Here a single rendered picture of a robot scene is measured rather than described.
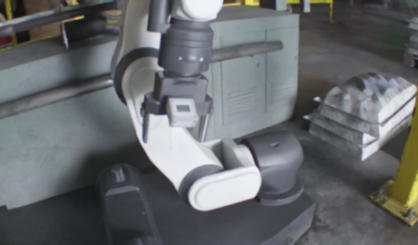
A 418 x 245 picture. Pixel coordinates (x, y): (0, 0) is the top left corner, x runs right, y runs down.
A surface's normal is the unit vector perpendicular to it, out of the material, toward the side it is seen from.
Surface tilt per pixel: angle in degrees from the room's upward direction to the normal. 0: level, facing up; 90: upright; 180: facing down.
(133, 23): 90
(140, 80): 90
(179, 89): 90
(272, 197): 0
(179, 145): 90
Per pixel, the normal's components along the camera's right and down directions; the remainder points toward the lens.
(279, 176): 0.34, 0.41
